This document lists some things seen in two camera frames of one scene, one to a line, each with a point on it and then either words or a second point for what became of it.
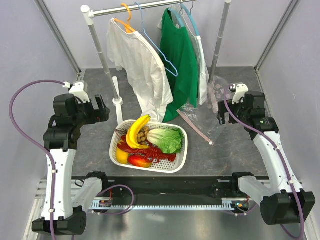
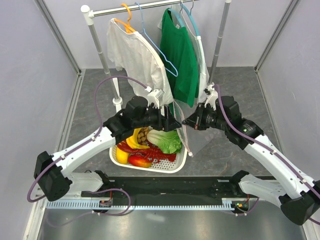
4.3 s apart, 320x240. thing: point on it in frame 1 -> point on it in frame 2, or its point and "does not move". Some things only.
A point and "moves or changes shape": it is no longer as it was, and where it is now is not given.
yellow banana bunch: x=131 y=137 does not move
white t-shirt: x=130 y=52 does not move
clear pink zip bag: x=202 y=118 moves or changes shape
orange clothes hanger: x=128 y=28 does not move
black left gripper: x=101 y=114 -> x=167 y=123
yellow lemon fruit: x=121 y=157 does not move
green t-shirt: x=178 y=53 does not move
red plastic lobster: x=151 y=151 does not move
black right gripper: x=222 y=109 -> x=196 y=120
